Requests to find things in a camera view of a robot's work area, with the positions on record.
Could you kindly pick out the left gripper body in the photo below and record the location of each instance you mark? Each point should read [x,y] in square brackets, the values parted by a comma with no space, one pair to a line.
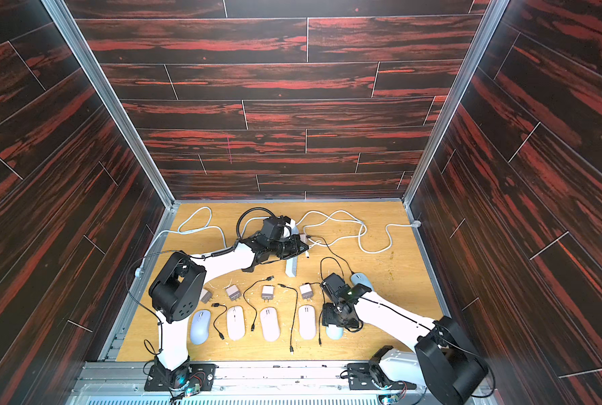
[280,248]

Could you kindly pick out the light blue mouse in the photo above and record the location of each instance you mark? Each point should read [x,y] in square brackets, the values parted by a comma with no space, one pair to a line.
[361,279]
[334,332]

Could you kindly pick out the pink mouse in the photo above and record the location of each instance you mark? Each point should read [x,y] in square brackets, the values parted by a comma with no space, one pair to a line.
[235,323]
[307,324]
[269,324]

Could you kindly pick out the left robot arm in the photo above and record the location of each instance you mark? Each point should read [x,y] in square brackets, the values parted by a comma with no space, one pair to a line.
[177,289]

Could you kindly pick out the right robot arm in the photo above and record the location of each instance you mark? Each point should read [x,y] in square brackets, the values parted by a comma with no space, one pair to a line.
[441,357]

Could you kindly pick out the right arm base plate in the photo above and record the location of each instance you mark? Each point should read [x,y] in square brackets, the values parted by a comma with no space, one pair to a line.
[361,377]

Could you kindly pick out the pink charger adapter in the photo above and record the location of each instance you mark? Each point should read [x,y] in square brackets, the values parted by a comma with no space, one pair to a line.
[233,292]
[205,296]

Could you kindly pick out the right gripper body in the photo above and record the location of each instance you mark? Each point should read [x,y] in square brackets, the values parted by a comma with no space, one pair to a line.
[339,314]

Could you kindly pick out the white mouse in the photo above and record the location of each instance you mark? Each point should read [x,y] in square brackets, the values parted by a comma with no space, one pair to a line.
[200,327]

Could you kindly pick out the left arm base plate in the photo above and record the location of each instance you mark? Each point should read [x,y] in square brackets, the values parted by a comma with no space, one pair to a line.
[193,376]

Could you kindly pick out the white power strip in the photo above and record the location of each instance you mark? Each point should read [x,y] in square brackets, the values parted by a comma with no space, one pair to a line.
[291,263]

